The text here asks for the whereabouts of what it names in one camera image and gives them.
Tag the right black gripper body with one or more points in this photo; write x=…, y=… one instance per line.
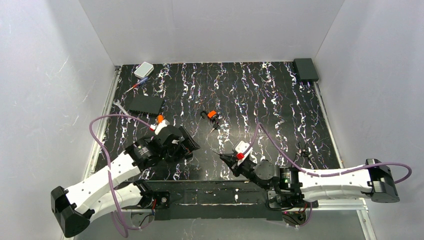
x=236, y=162

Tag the red blue screwdriver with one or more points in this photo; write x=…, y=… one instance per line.
x=138, y=83

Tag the black box in corner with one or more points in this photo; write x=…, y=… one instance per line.
x=305, y=70

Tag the black front base bar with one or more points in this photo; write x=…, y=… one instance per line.
x=234, y=199

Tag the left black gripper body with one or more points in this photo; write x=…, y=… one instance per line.
x=187, y=141

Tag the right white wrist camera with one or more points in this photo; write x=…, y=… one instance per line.
x=241, y=150

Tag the aluminium rail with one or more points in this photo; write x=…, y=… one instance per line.
x=95, y=150
x=362, y=228

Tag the silver wrench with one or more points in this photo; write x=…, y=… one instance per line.
x=117, y=103

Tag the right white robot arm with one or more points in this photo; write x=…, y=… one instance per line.
x=372, y=180

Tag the left aluminium rail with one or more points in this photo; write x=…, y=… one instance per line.
x=95, y=150

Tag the right aluminium rail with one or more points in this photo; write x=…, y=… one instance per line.
x=362, y=228

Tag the black cable clip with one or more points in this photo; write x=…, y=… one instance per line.
x=303, y=152

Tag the orange handled screwdriver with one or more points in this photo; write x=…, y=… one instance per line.
x=160, y=118

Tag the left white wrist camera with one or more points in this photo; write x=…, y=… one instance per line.
x=158, y=127

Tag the black flat box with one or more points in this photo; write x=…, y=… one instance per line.
x=142, y=104

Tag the orange black padlock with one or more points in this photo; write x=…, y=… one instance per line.
x=212, y=115

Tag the white rounded box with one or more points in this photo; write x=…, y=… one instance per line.
x=144, y=70

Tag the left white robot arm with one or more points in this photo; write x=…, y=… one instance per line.
x=76, y=206

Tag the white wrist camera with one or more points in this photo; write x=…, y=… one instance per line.
x=241, y=150
x=158, y=127

